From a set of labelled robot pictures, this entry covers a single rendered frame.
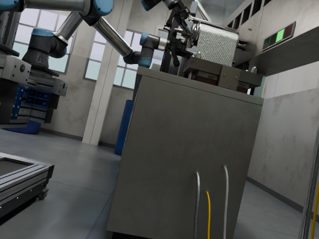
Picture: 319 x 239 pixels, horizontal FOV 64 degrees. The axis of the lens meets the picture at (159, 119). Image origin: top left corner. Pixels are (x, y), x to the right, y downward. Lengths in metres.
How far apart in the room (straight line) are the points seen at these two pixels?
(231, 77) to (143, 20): 4.13
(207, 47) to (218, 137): 0.58
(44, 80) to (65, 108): 3.64
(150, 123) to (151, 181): 0.28
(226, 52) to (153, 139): 0.73
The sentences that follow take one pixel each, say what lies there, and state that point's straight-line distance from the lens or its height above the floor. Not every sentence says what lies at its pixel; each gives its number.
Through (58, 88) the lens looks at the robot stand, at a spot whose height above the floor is 0.72.
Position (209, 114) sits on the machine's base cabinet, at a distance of 1.29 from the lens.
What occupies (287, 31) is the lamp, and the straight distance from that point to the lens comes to 1.34.
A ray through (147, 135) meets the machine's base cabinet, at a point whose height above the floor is 0.58.
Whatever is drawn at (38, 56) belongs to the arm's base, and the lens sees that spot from 1.68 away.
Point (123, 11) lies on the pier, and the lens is 5.34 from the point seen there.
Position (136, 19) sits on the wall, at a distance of 5.40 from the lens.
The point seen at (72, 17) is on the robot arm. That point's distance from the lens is 1.83.
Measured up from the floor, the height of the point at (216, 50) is 1.16.
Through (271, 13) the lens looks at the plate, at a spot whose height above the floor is 1.35.
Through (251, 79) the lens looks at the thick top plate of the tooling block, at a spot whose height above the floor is 0.99.
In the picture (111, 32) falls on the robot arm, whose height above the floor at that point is 1.09.
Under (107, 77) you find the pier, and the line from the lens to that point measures 5.01.
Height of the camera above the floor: 0.64
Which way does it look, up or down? 1 degrees up
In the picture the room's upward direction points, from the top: 13 degrees clockwise
